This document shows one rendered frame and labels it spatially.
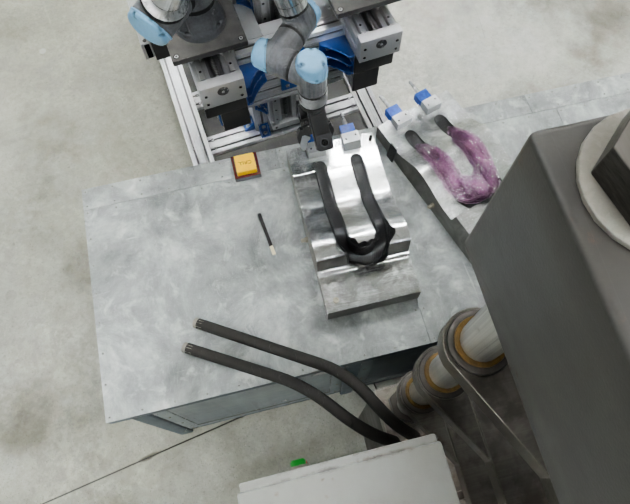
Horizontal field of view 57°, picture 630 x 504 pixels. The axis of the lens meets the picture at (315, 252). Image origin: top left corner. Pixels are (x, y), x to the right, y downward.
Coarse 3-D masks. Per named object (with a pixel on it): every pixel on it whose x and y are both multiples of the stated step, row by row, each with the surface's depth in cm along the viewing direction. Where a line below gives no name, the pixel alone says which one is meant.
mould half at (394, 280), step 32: (288, 160) 168; (320, 160) 166; (352, 192) 163; (384, 192) 163; (320, 224) 157; (352, 224) 155; (320, 256) 151; (320, 288) 158; (352, 288) 155; (384, 288) 155; (416, 288) 155
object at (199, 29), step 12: (216, 0) 161; (192, 12) 155; (204, 12) 157; (216, 12) 160; (192, 24) 159; (204, 24) 159; (216, 24) 164; (180, 36) 164; (192, 36) 162; (204, 36) 162; (216, 36) 164
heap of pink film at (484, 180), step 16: (448, 128) 173; (464, 144) 165; (480, 144) 165; (432, 160) 163; (448, 160) 163; (480, 160) 165; (448, 176) 161; (464, 176) 164; (480, 176) 163; (496, 176) 164; (448, 192) 163; (464, 192) 162; (480, 192) 162
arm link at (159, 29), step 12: (144, 0) 137; (156, 0) 135; (168, 0) 134; (180, 0) 135; (132, 12) 140; (144, 12) 140; (156, 12) 138; (168, 12) 138; (180, 12) 140; (132, 24) 145; (144, 24) 141; (156, 24) 140; (168, 24) 142; (180, 24) 146; (144, 36) 148; (156, 36) 144; (168, 36) 144
